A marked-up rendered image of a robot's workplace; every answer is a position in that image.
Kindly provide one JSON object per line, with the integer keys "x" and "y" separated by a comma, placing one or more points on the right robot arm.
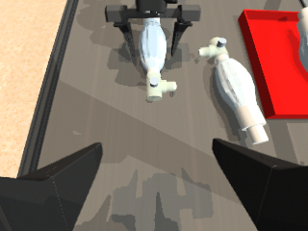
{"x": 157, "y": 6}

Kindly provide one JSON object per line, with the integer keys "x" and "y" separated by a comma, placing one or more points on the red tray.
{"x": 275, "y": 62}

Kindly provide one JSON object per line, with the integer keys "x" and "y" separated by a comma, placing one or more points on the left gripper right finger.
{"x": 274, "y": 192}

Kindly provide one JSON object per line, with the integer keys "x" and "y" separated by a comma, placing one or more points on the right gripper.
{"x": 185, "y": 15}

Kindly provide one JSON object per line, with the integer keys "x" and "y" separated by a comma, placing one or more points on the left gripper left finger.
{"x": 52, "y": 197}

